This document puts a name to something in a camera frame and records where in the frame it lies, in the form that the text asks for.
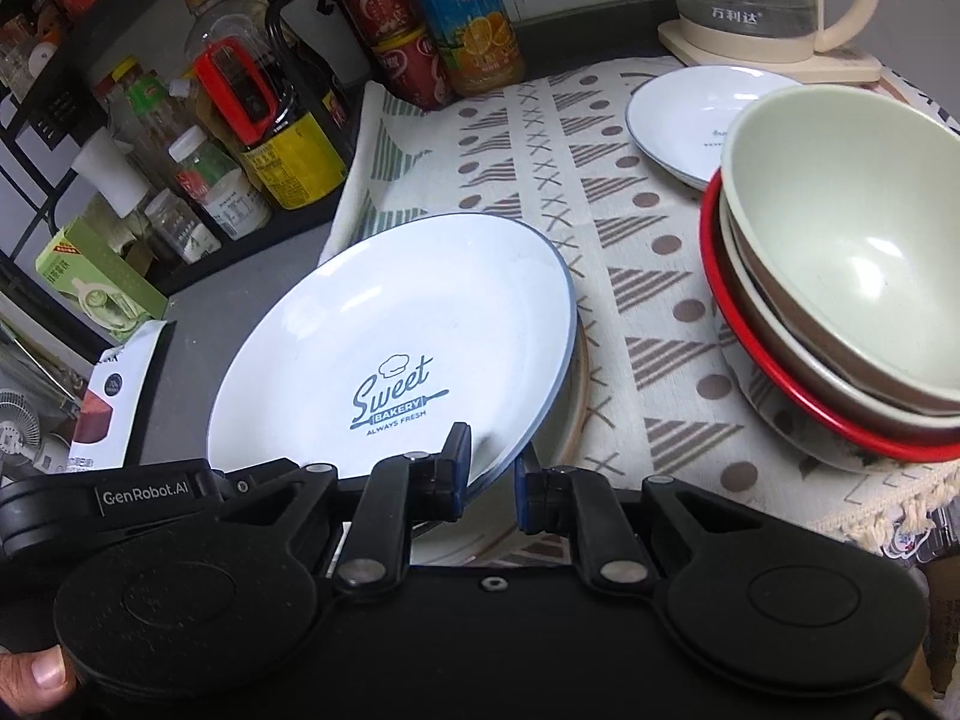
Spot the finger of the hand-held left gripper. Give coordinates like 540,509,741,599
202,457,302,501

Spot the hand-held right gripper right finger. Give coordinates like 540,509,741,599
514,457,751,587

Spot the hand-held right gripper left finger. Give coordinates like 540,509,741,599
217,424,475,590

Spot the white plate with blue print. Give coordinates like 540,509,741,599
206,214,578,496

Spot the pale green bowl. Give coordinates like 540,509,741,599
720,85,960,415
718,195,960,440

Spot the red bowl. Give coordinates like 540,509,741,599
699,165,960,475

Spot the person's left hand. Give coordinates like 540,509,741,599
0,643,77,711

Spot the large white flower plate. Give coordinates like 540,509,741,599
409,326,591,565

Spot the small white fan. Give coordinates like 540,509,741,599
0,388,47,460

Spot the white cake snack packet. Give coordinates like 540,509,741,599
67,321,167,475

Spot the green carton box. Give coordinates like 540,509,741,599
35,216,170,346

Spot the small silver-capped jar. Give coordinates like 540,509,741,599
142,190,224,265

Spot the patterned fringed table mat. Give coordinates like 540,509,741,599
319,56,960,563

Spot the white-capped oil bottle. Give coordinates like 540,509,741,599
71,127,162,256

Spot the green-label sauce bottle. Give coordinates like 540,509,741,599
112,56,197,175

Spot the small white blue-rimmed plate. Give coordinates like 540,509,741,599
625,66,807,192

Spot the red drink can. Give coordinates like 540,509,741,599
371,24,457,112
332,0,417,42

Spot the orange juice bottle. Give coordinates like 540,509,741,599
390,0,527,97

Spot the orange and white bottle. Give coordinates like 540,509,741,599
22,22,62,85

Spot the black metal shelf rack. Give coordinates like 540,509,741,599
0,0,376,293

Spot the cream kettle base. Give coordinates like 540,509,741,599
658,19,880,85

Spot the large red-handled sauce bottle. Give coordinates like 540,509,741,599
184,0,352,211

